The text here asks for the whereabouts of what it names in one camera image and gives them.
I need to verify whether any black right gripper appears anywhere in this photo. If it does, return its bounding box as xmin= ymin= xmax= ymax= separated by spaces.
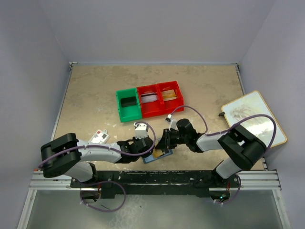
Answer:
xmin=155 ymin=128 xmax=188 ymax=149

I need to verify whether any gold card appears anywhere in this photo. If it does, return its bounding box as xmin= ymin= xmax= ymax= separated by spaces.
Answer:
xmin=162 ymin=89 xmax=177 ymax=101
xmin=152 ymin=149 xmax=172 ymax=159

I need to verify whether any blue leather card holder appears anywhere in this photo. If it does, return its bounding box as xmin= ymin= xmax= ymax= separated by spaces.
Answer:
xmin=142 ymin=149 xmax=173 ymax=164

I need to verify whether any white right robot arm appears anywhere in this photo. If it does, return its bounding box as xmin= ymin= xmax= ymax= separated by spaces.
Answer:
xmin=155 ymin=119 xmax=267 ymax=187

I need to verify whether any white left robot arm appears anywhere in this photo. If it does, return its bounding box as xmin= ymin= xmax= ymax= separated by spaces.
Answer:
xmin=38 ymin=133 xmax=156 ymax=187

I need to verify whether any white plastic card packet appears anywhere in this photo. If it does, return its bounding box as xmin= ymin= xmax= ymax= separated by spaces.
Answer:
xmin=89 ymin=129 xmax=110 ymax=144

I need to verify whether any black card in bin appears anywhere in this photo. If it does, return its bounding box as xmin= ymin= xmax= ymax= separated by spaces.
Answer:
xmin=120 ymin=96 xmax=137 ymax=108

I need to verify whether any silver card in bin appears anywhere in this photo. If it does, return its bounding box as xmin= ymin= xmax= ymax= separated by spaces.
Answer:
xmin=140 ymin=93 xmax=158 ymax=104

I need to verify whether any gold card in bin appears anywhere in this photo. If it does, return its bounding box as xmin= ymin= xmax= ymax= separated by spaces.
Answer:
xmin=162 ymin=89 xmax=177 ymax=101

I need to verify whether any green bin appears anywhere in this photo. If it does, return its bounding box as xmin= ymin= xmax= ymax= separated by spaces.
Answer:
xmin=116 ymin=88 xmax=142 ymax=123

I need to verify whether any red bin middle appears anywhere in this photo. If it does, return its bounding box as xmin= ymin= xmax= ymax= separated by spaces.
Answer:
xmin=137 ymin=84 xmax=164 ymax=118

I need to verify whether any red bin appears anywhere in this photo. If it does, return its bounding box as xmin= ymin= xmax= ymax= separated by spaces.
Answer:
xmin=137 ymin=84 xmax=164 ymax=118
xmin=157 ymin=81 xmax=184 ymax=114

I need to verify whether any red bin right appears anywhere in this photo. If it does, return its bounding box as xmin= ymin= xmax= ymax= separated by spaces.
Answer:
xmin=157 ymin=81 xmax=184 ymax=114

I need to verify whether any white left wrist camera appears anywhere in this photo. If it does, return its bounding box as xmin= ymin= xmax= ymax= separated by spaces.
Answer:
xmin=134 ymin=122 xmax=148 ymax=139

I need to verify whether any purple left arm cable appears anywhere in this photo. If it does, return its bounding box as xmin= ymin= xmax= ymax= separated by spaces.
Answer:
xmin=38 ymin=121 xmax=156 ymax=169

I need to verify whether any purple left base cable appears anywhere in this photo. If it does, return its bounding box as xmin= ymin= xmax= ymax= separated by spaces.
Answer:
xmin=80 ymin=180 xmax=127 ymax=212

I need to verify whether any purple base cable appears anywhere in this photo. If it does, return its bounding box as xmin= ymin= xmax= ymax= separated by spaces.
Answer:
xmin=80 ymin=180 xmax=127 ymax=212
xmin=213 ymin=175 xmax=243 ymax=206

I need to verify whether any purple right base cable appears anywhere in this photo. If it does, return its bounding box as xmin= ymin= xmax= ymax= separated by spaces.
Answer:
xmin=213 ymin=175 xmax=243 ymax=206

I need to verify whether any aluminium frame rail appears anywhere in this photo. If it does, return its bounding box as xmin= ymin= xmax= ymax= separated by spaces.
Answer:
xmin=29 ymin=170 xmax=282 ymax=190

